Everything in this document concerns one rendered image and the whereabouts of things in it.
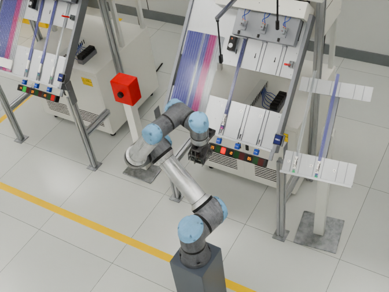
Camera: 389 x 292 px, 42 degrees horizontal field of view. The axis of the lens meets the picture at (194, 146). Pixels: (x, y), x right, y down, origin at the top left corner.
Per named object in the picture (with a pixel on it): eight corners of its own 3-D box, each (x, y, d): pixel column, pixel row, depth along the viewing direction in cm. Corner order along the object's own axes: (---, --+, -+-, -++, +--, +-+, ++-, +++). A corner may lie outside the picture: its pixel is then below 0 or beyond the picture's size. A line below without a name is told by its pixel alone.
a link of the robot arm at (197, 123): (196, 105, 198) (213, 117, 194) (197, 120, 207) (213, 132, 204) (182, 118, 195) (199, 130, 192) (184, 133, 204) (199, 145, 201)
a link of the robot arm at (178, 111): (157, 108, 198) (178, 123, 194) (177, 92, 204) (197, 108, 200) (157, 120, 205) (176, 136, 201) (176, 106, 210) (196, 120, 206)
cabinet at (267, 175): (294, 201, 329) (297, 129, 287) (200, 169, 359) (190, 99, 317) (329, 137, 368) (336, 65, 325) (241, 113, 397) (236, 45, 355)
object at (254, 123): (274, 149, 265) (272, 149, 262) (166, 118, 293) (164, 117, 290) (283, 114, 263) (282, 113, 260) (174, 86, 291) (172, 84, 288)
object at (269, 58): (294, 80, 263) (292, 79, 259) (184, 55, 291) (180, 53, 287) (312, 16, 260) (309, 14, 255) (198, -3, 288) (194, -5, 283)
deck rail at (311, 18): (278, 153, 267) (274, 153, 261) (274, 152, 268) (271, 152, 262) (315, 17, 259) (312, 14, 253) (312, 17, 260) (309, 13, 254)
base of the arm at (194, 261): (200, 273, 234) (198, 261, 228) (173, 261, 241) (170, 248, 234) (217, 248, 243) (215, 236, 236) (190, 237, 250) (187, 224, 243)
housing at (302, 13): (310, 25, 261) (303, 18, 248) (224, 10, 282) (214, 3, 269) (314, 9, 260) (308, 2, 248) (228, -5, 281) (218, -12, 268)
